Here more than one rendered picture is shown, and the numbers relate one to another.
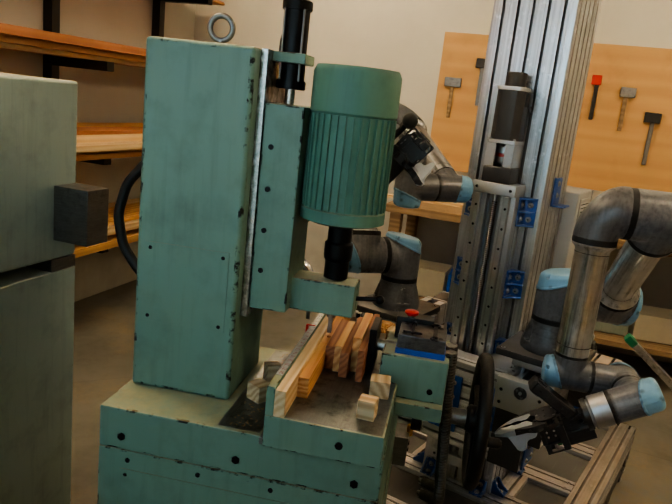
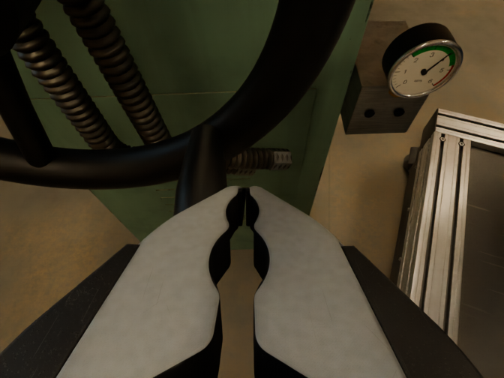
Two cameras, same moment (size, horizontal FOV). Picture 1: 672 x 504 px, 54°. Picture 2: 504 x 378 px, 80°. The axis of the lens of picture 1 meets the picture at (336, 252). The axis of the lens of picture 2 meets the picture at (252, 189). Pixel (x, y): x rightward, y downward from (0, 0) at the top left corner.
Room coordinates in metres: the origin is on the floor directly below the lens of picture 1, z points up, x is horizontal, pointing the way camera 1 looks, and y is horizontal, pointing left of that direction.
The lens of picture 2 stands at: (1.38, -0.48, 0.85)
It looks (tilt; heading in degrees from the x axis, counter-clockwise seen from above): 60 degrees down; 83
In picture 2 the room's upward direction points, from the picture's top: 4 degrees counter-clockwise
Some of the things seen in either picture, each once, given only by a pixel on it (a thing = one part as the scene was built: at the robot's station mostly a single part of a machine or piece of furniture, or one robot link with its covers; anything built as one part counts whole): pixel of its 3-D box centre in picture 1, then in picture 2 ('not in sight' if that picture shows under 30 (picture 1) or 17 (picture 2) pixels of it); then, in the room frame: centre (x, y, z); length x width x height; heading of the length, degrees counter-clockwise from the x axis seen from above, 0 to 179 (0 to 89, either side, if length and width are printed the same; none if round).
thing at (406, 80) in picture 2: (415, 421); (414, 67); (1.57, -0.25, 0.65); 0.06 x 0.04 x 0.08; 171
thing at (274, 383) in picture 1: (308, 342); not in sight; (1.33, 0.04, 0.93); 0.60 x 0.02 x 0.06; 171
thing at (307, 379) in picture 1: (333, 335); not in sight; (1.41, -0.02, 0.92); 0.60 x 0.02 x 0.04; 171
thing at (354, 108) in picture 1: (350, 146); not in sight; (1.35, 0.00, 1.35); 0.18 x 0.18 x 0.31
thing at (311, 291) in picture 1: (324, 296); not in sight; (1.35, 0.01, 1.03); 0.14 x 0.07 x 0.09; 81
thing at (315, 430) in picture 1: (372, 378); not in sight; (1.31, -0.11, 0.87); 0.61 x 0.30 x 0.06; 171
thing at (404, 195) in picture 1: (414, 186); not in sight; (1.76, -0.19, 1.24); 0.11 x 0.08 x 0.11; 110
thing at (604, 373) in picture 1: (616, 382); not in sight; (1.44, -0.68, 0.87); 0.11 x 0.11 x 0.08; 79
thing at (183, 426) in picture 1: (267, 403); not in sight; (1.37, 0.12, 0.76); 0.57 x 0.45 x 0.09; 81
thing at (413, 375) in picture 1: (414, 366); not in sight; (1.30, -0.19, 0.91); 0.15 x 0.14 x 0.09; 171
